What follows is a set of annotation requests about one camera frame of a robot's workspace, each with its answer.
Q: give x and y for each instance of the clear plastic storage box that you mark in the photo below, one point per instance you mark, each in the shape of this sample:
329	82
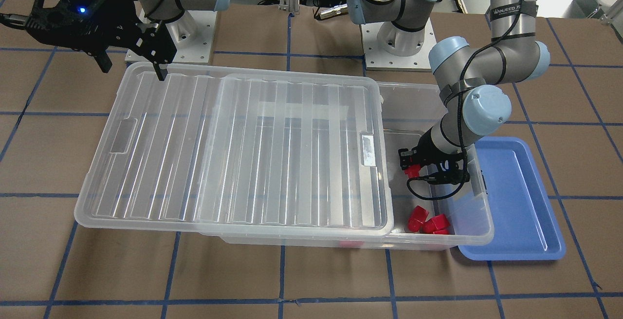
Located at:
408	110

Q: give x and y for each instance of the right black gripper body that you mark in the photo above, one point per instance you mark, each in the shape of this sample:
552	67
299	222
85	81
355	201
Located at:
127	16

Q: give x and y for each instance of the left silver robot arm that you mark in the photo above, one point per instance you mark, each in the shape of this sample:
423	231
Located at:
468	78

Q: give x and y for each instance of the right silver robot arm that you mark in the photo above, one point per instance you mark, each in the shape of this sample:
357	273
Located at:
170	11

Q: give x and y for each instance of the blue plastic tray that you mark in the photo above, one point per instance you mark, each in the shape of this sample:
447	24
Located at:
525	226

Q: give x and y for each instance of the red block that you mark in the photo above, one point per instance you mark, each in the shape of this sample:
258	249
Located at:
437	225
417	218
413	171

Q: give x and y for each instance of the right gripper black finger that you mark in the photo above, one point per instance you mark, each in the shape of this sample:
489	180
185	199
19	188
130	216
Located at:
161	70

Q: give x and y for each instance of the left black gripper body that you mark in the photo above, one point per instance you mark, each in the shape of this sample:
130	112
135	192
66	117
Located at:
425	150

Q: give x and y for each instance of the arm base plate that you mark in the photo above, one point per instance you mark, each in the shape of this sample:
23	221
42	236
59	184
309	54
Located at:
388	49
193	35

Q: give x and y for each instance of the clear plastic box lid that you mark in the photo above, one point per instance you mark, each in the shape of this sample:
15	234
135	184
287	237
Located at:
237	152

